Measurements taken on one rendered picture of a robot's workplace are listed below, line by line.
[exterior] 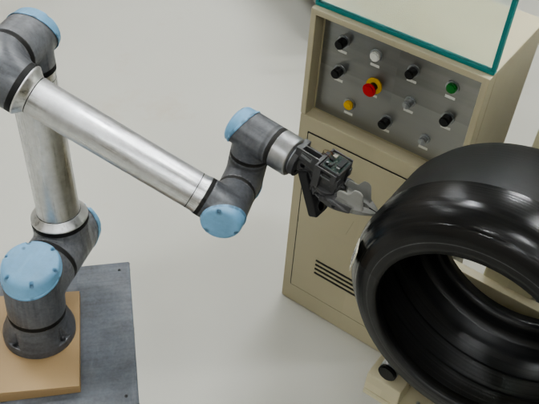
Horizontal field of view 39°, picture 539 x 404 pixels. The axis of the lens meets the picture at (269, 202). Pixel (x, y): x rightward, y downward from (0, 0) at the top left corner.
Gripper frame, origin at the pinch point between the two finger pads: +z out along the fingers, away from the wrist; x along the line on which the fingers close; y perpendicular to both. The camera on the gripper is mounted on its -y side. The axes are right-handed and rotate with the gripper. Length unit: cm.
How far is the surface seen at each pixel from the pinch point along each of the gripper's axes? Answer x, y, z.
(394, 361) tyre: -12.1, -22.8, 19.7
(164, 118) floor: 114, -142, -152
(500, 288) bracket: 25.7, -26.1, 29.4
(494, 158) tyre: 6.9, 23.0, 16.5
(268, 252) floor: 73, -132, -58
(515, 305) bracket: 25, -27, 34
